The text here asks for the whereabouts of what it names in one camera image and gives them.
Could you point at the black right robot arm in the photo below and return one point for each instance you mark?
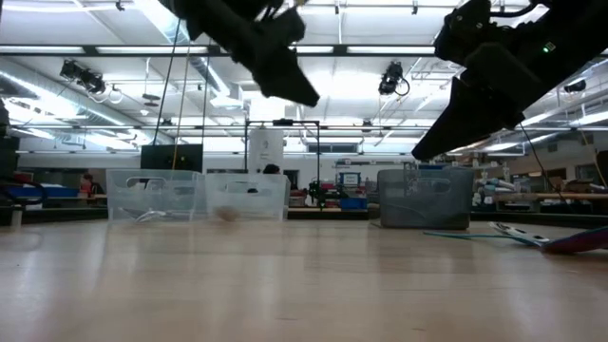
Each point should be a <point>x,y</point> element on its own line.
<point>594,24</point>

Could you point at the dark grey plastic bin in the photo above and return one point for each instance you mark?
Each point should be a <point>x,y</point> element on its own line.
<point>425,204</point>

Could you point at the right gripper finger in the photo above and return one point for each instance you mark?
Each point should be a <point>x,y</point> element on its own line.
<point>465,123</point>

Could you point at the white cylinder tank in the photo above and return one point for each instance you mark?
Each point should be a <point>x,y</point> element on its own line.
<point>266,149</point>

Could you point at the small blue storage bin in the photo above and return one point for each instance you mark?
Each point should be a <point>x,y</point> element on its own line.
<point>354,203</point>

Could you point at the overhead light bar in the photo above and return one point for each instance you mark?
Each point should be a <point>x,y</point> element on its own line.
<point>142,50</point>

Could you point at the small dark ceiling camera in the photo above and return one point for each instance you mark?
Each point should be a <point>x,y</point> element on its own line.
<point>575,86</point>

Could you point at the small background robot arm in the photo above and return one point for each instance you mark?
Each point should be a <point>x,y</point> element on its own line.
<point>318,192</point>

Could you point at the person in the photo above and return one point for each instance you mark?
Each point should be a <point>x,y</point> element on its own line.
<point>90,187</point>
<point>271,169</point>

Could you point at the clear plastic bin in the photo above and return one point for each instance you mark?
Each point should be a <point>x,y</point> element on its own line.
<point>157,190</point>
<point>247,199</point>

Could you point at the black monitor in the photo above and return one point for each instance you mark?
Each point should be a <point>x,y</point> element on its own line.
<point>171,157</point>

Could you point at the long blue bin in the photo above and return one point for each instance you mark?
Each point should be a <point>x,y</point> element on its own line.
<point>47,192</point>

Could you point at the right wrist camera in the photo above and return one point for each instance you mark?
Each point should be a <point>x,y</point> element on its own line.
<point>463,28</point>

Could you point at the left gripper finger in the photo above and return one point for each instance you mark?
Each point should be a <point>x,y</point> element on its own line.
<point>285,78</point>

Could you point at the black table frame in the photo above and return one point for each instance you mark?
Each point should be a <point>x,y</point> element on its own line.
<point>332,214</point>

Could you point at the black ceiling light cluster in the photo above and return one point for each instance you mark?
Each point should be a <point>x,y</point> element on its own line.
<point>85,78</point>

